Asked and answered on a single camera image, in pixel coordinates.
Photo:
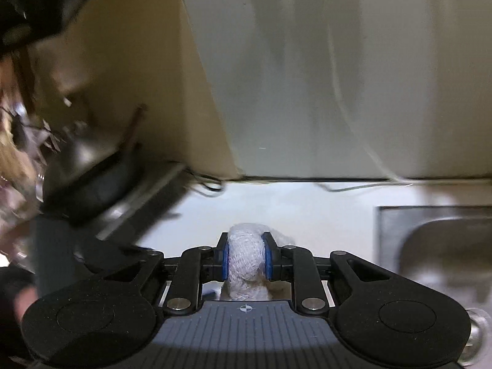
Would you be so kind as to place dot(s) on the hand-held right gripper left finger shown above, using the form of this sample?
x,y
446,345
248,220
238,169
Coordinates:
x,y
225,257

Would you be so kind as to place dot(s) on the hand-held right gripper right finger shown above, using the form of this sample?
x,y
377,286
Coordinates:
x,y
268,257

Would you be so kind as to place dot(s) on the white towel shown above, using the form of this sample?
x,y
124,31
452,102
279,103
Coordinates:
x,y
246,250

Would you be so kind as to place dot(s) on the black wok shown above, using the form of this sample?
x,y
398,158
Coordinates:
x,y
92,184

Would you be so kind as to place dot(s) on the stainless steel sink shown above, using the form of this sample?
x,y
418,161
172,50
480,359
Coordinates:
x,y
442,246

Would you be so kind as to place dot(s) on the sink drain strainer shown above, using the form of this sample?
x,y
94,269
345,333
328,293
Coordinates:
x,y
474,334

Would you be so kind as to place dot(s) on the black range hood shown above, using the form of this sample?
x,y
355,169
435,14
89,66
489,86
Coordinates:
x,y
38,0

